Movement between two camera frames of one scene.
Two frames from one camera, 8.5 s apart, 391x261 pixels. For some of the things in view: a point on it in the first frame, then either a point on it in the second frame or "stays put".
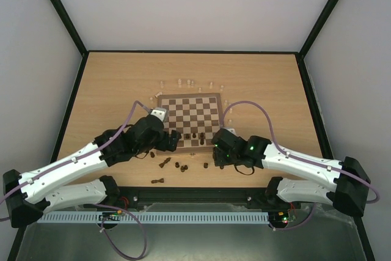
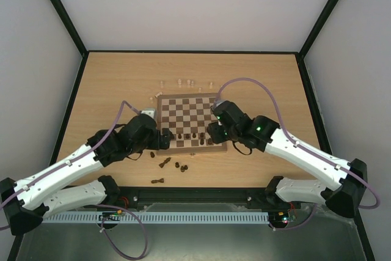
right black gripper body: (219, 153) to (214, 134)
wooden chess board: (197, 117) stays put
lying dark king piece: (161, 180) stays put
